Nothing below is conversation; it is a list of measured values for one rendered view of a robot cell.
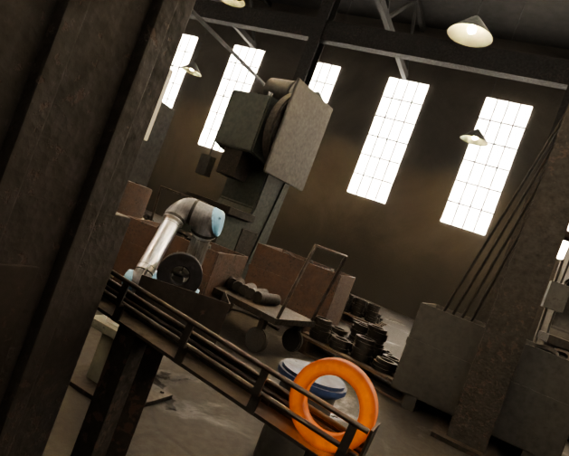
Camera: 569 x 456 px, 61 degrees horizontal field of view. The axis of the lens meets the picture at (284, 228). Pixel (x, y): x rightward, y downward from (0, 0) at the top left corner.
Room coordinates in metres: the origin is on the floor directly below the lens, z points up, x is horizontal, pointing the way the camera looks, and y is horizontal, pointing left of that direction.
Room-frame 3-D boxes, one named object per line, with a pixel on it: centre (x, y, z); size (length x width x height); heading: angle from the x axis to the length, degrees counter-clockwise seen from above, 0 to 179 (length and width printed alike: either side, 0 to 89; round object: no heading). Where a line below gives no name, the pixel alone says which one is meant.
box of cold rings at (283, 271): (5.66, -0.40, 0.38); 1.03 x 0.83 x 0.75; 70
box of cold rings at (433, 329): (4.00, -1.97, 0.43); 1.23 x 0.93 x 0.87; 65
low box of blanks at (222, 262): (4.37, 0.76, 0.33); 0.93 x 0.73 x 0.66; 74
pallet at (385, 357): (4.47, -1.14, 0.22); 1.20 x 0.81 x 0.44; 62
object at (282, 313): (4.23, 0.06, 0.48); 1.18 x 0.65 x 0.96; 57
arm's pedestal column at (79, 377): (2.30, 0.49, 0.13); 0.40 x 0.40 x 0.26; 67
